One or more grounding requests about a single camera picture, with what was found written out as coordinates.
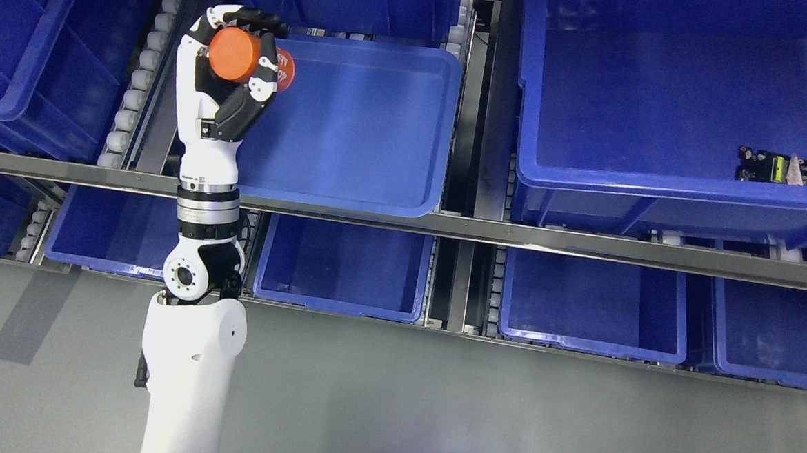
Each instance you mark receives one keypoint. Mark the steel shelf rack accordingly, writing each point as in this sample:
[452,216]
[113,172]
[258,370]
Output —
[477,196]

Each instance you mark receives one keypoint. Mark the black circuit board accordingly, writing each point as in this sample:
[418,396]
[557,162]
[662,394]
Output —
[770,167]

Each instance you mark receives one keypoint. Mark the blue lower bin far right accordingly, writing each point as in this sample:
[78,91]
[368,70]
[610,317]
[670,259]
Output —
[759,332]

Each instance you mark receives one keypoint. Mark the blue bin top centre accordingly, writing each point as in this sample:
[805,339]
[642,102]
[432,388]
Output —
[420,20]

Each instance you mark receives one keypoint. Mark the blue lower bin right centre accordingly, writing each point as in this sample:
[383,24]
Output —
[593,306]

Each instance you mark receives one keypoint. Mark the orange cylindrical capacitor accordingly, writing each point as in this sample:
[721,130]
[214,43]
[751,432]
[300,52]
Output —
[233,55]

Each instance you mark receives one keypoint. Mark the blue bin top left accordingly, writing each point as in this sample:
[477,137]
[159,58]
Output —
[63,72]

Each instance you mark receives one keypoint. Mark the large blue bin right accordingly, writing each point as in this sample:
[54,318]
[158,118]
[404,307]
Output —
[633,111]

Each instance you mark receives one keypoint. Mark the shallow blue tray bin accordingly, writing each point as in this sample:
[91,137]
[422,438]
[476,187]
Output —
[365,126]

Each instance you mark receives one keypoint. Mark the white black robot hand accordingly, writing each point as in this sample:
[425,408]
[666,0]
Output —
[214,113]

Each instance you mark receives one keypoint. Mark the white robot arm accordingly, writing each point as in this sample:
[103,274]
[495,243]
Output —
[195,326]

